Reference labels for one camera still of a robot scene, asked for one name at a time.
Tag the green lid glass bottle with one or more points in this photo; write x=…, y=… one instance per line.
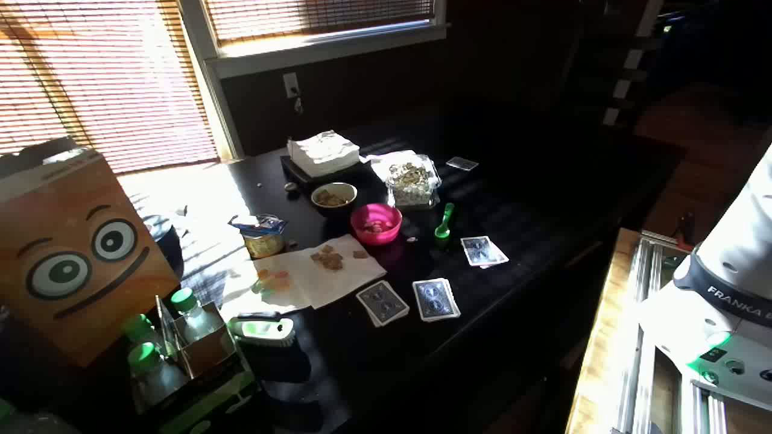
x=203, y=330

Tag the white bowl of cereal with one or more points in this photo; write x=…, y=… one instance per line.
x=333, y=195

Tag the blue playing card deck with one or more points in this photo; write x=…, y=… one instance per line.
x=435, y=300
x=481, y=251

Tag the black tray under napkins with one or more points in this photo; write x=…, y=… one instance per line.
x=307, y=181

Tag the blue playing card left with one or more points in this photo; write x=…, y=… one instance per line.
x=382, y=303

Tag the blue playing card deck middle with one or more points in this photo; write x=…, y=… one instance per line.
x=435, y=300

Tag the pink plastic bowl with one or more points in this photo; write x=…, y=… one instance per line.
x=377, y=223

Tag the white paper napkin with cereal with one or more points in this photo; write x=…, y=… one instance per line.
x=320, y=275

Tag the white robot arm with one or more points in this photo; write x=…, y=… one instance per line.
x=731, y=267

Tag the orange smiley face box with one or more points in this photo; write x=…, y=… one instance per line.
x=75, y=258

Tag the green plastic spoon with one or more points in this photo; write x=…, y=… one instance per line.
x=442, y=230

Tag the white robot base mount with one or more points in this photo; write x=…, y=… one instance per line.
x=724, y=363

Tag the white green small device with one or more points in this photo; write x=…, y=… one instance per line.
x=265, y=330

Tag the wall power outlet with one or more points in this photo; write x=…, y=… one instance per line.
x=294, y=93

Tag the blue playing card deck right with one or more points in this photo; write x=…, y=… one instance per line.
x=481, y=251

